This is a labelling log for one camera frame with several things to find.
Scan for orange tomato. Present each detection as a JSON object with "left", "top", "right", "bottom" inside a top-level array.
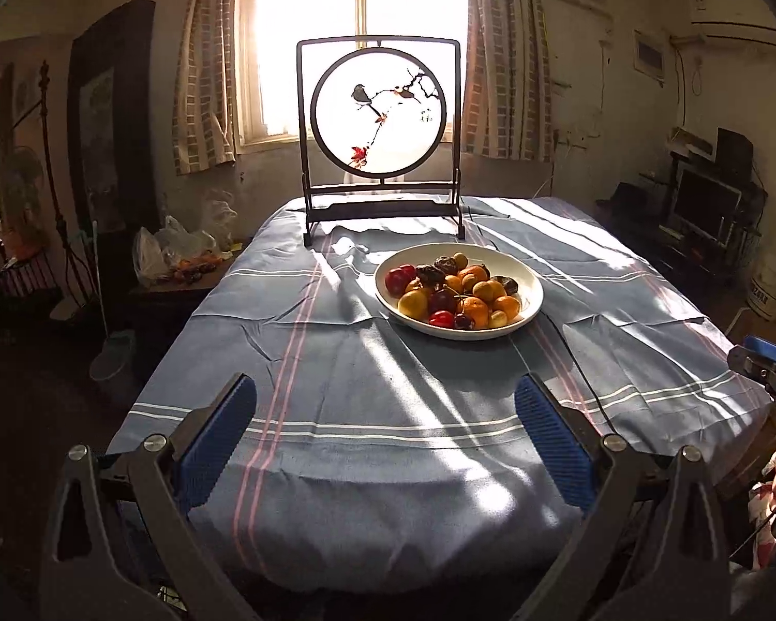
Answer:
[
  {"left": 406, "top": 277, "right": 423, "bottom": 293},
  {"left": 492, "top": 294, "right": 521, "bottom": 322}
]

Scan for large orange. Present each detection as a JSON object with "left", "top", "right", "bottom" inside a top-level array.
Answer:
[{"left": 459, "top": 296, "right": 490, "bottom": 331}]

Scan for small mandarin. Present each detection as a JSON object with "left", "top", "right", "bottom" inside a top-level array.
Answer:
[
  {"left": 458, "top": 263, "right": 490, "bottom": 282},
  {"left": 445, "top": 275, "right": 462, "bottom": 293}
]

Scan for dark plum front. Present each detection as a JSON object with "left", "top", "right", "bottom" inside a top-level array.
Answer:
[{"left": 454, "top": 314, "right": 475, "bottom": 331}]

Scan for dark red apple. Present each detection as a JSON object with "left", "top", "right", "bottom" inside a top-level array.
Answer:
[{"left": 429, "top": 286, "right": 459, "bottom": 314}]

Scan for large yellow-orange tomato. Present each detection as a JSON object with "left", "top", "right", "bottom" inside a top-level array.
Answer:
[{"left": 396, "top": 287, "right": 429, "bottom": 321}]

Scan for orange tomato back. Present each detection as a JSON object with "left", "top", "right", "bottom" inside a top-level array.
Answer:
[{"left": 406, "top": 277, "right": 423, "bottom": 293}]

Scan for red cherry tomato back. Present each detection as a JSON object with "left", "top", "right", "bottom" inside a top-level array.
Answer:
[{"left": 429, "top": 310, "right": 455, "bottom": 328}]

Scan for red cherry tomato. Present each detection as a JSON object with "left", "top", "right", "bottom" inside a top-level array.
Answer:
[
  {"left": 429, "top": 310, "right": 455, "bottom": 328},
  {"left": 399, "top": 263, "right": 416, "bottom": 280}
]

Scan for dark shelf with monitor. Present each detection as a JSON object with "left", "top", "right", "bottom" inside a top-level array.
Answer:
[{"left": 595, "top": 128, "right": 768, "bottom": 279}]

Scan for dark passion fruit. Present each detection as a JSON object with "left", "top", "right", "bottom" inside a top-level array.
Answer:
[{"left": 496, "top": 276, "right": 518, "bottom": 296}]

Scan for small longan front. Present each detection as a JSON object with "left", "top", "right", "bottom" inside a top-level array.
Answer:
[{"left": 489, "top": 310, "right": 509, "bottom": 328}]

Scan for black coat stand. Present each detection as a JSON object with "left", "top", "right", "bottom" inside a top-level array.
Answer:
[{"left": 0, "top": 63, "right": 95, "bottom": 322}]

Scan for white oval plate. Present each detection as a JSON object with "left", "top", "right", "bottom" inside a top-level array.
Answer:
[{"left": 374, "top": 244, "right": 544, "bottom": 341}]

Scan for blue striped tablecloth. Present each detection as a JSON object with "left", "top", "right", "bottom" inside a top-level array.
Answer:
[{"left": 110, "top": 198, "right": 770, "bottom": 592}]

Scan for plastic bags on side table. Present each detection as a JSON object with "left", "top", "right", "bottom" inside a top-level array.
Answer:
[{"left": 132, "top": 189, "right": 244, "bottom": 286}]

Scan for small longan back left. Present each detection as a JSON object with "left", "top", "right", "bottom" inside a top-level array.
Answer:
[{"left": 462, "top": 273, "right": 478, "bottom": 293}]

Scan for small mandarin in plate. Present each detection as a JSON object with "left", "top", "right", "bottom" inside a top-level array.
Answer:
[{"left": 445, "top": 275, "right": 462, "bottom": 293}]

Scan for dried brown fruit middle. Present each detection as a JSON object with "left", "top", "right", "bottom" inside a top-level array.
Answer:
[{"left": 433, "top": 255, "right": 461, "bottom": 275}]

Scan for dried brown fruit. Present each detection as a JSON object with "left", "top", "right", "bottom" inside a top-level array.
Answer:
[
  {"left": 416, "top": 265, "right": 445, "bottom": 287},
  {"left": 433, "top": 255, "right": 461, "bottom": 275}
]

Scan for dried brown fruit front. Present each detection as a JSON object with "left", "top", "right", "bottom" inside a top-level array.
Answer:
[{"left": 416, "top": 265, "right": 445, "bottom": 287}]

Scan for white air conditioner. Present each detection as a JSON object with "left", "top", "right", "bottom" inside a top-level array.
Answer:
[{"left": 688, "top": 0, "right": 776, "bottom": 49}]

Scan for right window curtain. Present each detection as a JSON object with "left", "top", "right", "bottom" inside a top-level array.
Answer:
[{"left": 461, "top": 0, "right": 552, "bottom": 162}]

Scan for window curtain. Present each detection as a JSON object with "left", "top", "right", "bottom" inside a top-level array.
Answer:
[
  {"left": 172, "top": 0, "right": 235, "bottom": 175},
  {"left": 461, "top": 0, "right": 552, "bottom": 162}
]

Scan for left window curtain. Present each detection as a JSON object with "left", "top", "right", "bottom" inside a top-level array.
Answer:
[{"left": 172, "top": 0, "right": 235, "bottom": 175}]

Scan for round painted screen stand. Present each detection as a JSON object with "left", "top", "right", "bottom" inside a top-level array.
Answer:
[{"left": 295, "top": 34, "right": 467, "bottom": 247}]

